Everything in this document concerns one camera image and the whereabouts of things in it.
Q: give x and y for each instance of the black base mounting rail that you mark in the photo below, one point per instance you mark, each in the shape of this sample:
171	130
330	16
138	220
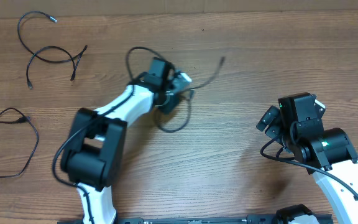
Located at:
250	219

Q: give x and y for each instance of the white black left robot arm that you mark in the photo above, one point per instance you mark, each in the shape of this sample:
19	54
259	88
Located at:
92	154

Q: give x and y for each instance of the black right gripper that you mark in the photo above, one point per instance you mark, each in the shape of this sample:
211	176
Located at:
277	126

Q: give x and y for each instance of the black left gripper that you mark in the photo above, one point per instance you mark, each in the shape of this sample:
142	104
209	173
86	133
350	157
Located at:
166	107

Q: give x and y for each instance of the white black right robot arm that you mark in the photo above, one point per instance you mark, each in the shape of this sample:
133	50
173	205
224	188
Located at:
326	154

